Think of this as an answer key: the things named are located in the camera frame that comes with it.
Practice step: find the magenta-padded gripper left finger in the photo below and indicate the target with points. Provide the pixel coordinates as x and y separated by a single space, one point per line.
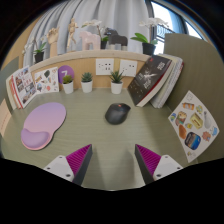
60 165

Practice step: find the wooden hand model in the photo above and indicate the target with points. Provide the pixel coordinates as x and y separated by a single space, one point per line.
53 38

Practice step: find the yellow-green succulent in white pot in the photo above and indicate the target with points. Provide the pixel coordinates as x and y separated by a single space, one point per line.
68 88

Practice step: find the blue-green succulent in white pot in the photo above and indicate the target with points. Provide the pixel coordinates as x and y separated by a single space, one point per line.
87 86

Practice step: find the white orchid in black pot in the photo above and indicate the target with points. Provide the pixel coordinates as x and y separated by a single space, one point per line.
148 48
104 42
39 56

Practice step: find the pink horse figure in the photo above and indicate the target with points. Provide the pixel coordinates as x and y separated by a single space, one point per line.
89 39

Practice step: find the black computer mouse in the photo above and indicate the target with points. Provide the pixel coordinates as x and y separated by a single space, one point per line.
117 114

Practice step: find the grey curtain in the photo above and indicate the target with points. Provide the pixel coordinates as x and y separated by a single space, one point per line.
116 15

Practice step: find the colourful food sticker sheet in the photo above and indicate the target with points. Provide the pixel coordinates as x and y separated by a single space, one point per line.
195 125

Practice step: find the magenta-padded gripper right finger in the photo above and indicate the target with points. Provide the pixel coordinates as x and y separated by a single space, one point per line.
166 165

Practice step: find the white upright books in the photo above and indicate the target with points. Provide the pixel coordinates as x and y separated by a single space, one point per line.
10 91

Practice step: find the tan notebook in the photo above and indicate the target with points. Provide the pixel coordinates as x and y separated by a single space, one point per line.
4 116

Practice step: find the white wall socket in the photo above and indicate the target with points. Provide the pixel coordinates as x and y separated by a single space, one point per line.
105 66
128 68

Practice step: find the purple round number sign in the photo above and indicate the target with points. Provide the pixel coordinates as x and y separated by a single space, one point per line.
64 71

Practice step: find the dark grey horse figure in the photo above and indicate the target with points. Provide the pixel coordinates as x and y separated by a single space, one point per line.
117 39

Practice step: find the spiky succulent in white pot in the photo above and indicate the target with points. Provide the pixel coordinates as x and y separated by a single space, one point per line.
116 88

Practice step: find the wooden mannequin figure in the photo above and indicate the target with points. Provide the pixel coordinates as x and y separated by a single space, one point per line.
71 31

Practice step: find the white sticker sheet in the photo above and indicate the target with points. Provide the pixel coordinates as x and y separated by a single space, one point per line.
46 80

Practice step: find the red-edged picture magazine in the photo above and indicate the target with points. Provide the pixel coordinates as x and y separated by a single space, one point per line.
25 86

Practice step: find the black book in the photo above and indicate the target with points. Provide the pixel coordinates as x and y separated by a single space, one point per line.
148 80

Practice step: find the purple mouse pad with wrist rest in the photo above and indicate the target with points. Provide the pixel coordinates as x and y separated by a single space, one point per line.
43 120

